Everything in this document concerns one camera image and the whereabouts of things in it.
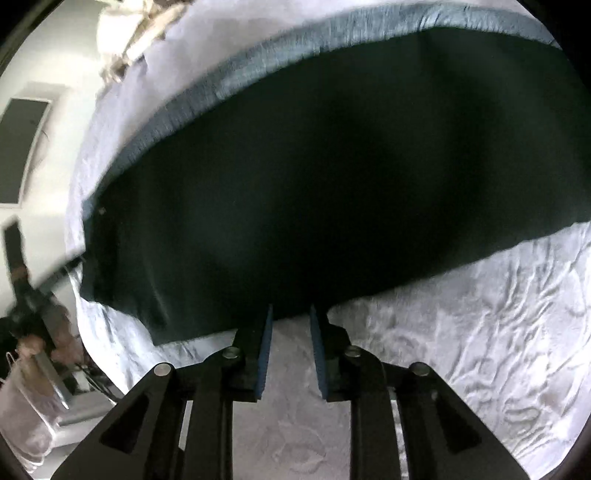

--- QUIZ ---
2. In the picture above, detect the cream duvet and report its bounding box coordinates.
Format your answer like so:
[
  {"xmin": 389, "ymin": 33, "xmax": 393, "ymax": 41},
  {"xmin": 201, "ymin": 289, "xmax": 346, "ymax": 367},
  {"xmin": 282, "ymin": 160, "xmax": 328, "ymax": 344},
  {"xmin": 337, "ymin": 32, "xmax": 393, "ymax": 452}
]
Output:
[{"xmin": 95, "ymin": 0, "xmax": 155, "ymax": 63}]

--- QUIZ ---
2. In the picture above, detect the black stand with brown band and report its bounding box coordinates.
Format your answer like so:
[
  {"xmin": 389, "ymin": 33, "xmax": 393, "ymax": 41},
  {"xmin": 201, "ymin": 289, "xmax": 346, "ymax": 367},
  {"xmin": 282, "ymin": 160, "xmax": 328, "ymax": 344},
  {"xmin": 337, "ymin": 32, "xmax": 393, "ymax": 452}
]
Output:
[{"xmin": 2, "ymin": 220, "xmax": 32, "ymax": 303}]

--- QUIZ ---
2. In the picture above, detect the clear plastic bag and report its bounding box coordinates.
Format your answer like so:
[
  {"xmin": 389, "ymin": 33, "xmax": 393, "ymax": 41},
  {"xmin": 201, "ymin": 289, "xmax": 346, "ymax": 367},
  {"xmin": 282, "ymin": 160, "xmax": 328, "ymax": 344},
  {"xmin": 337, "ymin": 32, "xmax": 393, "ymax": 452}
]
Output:
[{"xmin": 0, "ymin": 351, "xmax": 65, "ymax": 474}]

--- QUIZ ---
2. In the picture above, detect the white embossed blanket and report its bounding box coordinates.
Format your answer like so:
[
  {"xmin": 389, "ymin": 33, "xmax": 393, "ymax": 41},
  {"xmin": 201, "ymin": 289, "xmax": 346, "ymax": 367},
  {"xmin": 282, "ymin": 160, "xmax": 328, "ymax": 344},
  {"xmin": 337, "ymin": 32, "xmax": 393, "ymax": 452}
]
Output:
[{"xmin": 65, "ymin": 0, "xmax": 591, "ymax": 480}]

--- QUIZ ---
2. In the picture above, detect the dark grey wall panel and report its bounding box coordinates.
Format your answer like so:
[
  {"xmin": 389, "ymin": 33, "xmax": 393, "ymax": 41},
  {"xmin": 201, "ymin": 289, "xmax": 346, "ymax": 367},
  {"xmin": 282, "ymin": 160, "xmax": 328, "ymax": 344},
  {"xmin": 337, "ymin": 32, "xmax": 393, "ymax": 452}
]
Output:
[{"xmin": 0, "ymin": 97, "xmax": 51, "ymax": 205}]

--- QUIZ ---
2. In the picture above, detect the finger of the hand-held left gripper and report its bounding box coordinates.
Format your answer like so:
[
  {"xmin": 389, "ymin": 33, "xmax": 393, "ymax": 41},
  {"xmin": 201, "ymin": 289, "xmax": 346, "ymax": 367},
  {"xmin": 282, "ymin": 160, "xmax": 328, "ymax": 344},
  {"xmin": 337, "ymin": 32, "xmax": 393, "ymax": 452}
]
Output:
[{"xmin": 34, "ymin": 256, "xmax": 86, "ymax": 291}]

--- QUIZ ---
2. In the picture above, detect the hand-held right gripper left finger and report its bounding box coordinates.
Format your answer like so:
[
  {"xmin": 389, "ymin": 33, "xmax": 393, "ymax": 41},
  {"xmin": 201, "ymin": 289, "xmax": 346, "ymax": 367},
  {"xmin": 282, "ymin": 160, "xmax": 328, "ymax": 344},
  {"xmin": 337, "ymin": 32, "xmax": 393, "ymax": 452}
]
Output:
[{"xmin": 50, "ymin": 304, "xmax": 274, "ymax": 480}]

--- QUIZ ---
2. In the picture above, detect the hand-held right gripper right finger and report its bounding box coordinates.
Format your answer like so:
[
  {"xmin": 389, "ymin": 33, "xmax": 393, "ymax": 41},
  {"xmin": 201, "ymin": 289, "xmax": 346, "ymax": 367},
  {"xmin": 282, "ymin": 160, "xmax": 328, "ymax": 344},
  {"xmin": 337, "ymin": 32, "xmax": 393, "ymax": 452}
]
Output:
[{"xmin": 309, "ymin": 304, "xmax": 544, "ymax": 480}]

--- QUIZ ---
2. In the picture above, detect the brown striped throw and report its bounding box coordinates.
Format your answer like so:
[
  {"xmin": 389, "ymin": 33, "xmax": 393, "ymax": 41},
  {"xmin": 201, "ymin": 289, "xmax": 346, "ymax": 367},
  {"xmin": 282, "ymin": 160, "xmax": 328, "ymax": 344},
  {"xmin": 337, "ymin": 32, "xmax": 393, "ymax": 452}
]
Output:
[{"xmin": 99, "ymin": 0, "xmax": 185, "ymax": 85}]

